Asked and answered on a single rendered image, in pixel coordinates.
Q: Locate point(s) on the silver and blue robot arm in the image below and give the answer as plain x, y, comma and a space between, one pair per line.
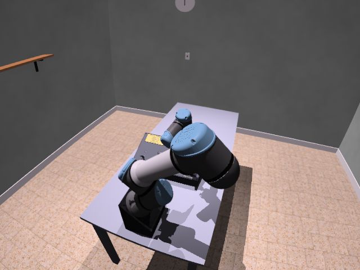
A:
193, 148

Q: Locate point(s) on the black control console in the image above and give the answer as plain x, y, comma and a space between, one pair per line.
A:
151, 146

